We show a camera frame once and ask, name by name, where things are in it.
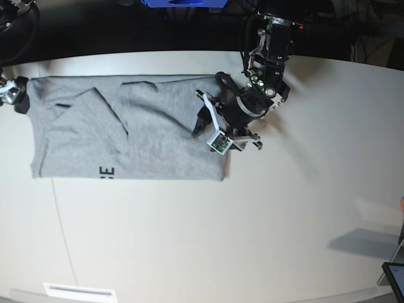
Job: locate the tablet with black frame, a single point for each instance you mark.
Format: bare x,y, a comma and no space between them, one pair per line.
394,274

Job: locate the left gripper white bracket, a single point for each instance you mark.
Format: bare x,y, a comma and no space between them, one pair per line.
224,136

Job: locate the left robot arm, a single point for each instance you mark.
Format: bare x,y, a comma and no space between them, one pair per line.
266,46

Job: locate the white label strip on table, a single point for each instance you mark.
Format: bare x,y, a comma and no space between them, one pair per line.
78,293

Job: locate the grey T-shirt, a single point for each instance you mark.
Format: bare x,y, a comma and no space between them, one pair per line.
121,127

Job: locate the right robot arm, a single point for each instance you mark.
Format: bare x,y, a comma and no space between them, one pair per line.
11,12

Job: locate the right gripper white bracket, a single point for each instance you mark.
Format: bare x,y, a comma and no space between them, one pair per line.
15,92

